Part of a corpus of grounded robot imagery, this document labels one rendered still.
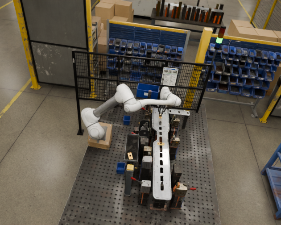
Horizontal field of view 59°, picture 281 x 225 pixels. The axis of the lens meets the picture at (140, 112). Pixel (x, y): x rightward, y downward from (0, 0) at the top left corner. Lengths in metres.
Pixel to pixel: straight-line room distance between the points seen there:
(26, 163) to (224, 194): 2.98
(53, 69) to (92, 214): 3.20
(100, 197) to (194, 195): 1.04
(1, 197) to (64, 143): 1.16
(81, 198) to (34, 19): 3.16
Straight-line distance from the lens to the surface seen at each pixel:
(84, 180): 2.94
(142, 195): 2.63
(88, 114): 2.91
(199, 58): 3.47
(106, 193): 2.83
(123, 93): 2.58
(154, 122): 3.17
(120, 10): 7.08
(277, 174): 4.41
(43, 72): 5.28
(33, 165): 4.09
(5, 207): 3.81
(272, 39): 5.73
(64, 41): 4.74
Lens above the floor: 3.12
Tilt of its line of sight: 40 degrees down
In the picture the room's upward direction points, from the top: 7 degrees clockwise
